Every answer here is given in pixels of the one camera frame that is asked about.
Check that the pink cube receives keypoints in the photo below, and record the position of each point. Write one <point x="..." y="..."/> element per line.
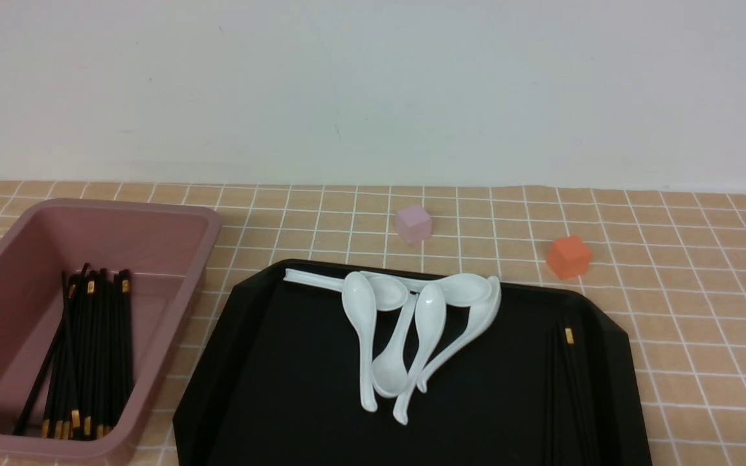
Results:
<point x="413" y="224"/>

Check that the white spoon far left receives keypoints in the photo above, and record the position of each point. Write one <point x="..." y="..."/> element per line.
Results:
<point x="359" y="304"/>

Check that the white spoon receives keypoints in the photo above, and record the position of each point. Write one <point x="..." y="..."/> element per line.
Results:
<point x="388" y="368"/>
<point x="429" y="320"/>
<point x="359" y="304"/>
<point x="390" y="293"/>
<point x="480" y="317"/>
<point x="460" y="290"/>

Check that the white spoon upper left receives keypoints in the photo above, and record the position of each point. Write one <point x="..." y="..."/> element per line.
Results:
<point x="390" y="293"/>

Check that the white spoon centre right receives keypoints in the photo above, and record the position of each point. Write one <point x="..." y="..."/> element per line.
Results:
<point x="429" y="320"/>

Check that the white spoon upper right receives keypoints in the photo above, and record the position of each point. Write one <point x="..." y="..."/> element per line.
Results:
<point x="460" y="290"/>

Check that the white spoon far right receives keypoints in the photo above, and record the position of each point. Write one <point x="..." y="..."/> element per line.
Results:
<point x="480" y="317"/>

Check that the white spoon centre bottom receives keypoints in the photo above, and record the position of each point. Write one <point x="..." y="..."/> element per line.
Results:
<point x="388" y="368"/>

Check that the black plastic tray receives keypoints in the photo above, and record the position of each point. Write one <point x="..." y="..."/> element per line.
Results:
<point x="278" y="385"/>

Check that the orange cube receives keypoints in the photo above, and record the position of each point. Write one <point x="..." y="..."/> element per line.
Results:
<point x="569" y="257"/>

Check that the black chopstick rightmost in bin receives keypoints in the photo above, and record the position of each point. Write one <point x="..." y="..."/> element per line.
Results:
<point x="126" y="327"/>

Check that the black chopstick on tray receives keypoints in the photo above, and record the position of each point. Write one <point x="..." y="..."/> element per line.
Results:
<point x="563" y="370"/>

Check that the black chopstick leaning left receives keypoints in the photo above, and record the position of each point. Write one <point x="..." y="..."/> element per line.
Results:
<point x="61" y="417"/>

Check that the black chopstick bundle in bin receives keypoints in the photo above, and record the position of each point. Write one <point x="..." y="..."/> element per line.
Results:
<point x="99" y="345"/>

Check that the pink plastic bin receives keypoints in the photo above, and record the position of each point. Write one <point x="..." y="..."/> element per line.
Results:
<point x="166" y="247"/>

